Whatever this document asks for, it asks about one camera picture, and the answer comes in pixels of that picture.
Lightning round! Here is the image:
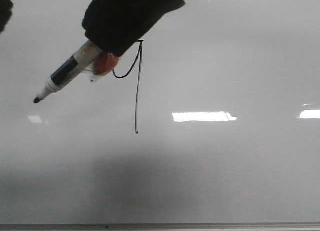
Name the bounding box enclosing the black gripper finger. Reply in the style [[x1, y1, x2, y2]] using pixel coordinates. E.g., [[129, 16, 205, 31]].
[[82, 0, 185, 57], [0, 0, 14, 33]]

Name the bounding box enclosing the black and white marker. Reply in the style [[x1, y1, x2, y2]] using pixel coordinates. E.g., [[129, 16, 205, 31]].
[[33, 40, 103, 104]]

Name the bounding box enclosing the red rubber marker holder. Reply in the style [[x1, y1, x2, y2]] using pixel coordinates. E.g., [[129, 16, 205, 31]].
[[89, 52, 121, 83]]

